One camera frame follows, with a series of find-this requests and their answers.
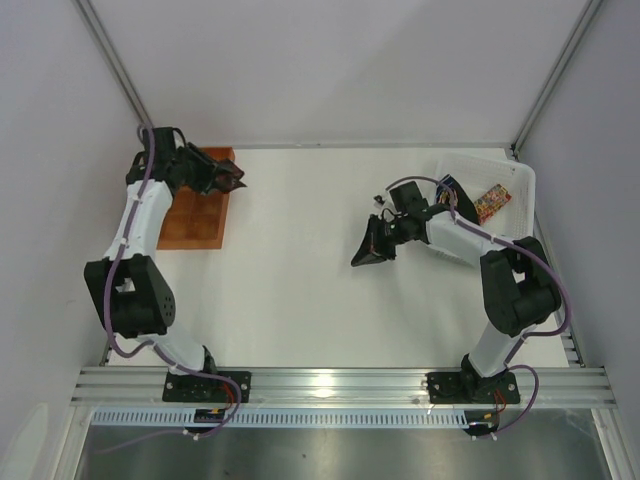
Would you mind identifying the white plastic mesh basket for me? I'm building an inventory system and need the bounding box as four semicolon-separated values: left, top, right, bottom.
427;153;535;267

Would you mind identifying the orange wooden compartment tray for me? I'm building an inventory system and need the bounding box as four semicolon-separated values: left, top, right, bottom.
157;166;230;250

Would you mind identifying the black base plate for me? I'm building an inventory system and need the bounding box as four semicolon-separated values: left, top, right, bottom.
426;370;521;405
162;370;252;404

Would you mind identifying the white slotted cable duct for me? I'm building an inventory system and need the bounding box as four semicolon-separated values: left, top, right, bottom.
91;407;469;429

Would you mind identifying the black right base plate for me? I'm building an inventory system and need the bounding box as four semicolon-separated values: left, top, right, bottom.
426;370;521;405

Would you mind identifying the left aluminium frame post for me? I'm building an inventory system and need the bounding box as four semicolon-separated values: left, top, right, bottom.
71;0;153;143

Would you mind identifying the dark red patterned tie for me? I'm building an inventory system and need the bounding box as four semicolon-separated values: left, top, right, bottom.
213;169;246;194

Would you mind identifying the right aluminium frame post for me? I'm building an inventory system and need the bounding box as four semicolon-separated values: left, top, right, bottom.
510;0;607;159

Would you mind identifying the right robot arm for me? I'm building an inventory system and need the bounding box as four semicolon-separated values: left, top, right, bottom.
351;179;562;403

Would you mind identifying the aluminium frame post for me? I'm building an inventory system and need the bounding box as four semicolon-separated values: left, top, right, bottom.
510;0;607;159
71;0;153;143

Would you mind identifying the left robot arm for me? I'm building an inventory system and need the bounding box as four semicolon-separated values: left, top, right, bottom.
83;125;244;382

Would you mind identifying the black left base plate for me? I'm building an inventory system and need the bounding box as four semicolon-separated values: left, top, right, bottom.
162;370;252;404

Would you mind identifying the aluminium mounting rail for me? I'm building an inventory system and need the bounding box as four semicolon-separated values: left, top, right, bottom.
71;366;617;409

